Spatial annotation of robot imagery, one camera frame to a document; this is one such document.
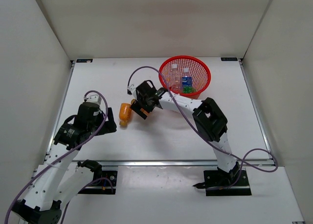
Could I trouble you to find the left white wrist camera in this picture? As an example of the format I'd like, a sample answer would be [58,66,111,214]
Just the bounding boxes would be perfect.
[84,94,102,106]

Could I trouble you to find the green plastic bottle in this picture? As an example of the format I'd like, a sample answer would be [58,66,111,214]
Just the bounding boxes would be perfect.
[181,86,197,94]

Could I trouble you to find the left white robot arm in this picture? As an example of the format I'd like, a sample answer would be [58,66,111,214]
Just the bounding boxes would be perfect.
[7,100,117,224]

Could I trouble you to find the black table label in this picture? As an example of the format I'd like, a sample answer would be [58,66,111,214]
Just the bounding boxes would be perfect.
[76,59,93,63]
[221,57,238,62]

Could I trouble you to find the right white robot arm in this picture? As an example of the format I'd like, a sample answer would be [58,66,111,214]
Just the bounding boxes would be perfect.
[127,80,240,186]

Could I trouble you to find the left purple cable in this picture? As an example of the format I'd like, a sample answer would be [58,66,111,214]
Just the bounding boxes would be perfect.
[4,90,110,224]

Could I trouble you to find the large clear plastic bottle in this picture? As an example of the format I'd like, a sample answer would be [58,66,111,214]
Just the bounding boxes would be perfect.
[170,64,181,92]

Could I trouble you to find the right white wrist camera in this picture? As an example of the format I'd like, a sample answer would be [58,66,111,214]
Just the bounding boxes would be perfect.
[127,85,137,99]

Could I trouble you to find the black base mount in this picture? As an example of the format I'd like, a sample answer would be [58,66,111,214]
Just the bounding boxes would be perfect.
[78,166,118,195]
[193,170,252,196]

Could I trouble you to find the red plastic mesh basket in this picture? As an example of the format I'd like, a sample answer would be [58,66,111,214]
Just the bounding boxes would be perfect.
[159,55,211,99]

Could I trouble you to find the purple cable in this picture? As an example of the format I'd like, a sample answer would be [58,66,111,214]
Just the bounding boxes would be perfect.
[126,66,279,189]
[4,90,110,224]

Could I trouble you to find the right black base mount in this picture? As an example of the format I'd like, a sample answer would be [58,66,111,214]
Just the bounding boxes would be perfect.
[193,170,252,196]

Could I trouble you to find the orange juice bottle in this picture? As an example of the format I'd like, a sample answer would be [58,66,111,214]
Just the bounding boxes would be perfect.
[119,103,132,128]

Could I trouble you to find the right black table label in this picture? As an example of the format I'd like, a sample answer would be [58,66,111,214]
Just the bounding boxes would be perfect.
[221,57,238,62]

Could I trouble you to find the left black table label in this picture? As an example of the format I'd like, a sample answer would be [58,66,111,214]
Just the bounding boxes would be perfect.
[76,59,93,63]

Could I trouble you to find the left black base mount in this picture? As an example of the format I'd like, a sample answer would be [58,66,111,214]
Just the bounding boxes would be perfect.
[78,166,118,195]

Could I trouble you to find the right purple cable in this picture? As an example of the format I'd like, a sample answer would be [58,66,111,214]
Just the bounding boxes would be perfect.
[126,66,279,189]

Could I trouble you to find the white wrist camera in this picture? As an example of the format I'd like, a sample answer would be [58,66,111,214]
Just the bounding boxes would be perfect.
[127,85,137,99]
[84,94,102,106]

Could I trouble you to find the clear bottle blue label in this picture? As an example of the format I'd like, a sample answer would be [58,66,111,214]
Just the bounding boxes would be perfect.
[181,67,192,88]

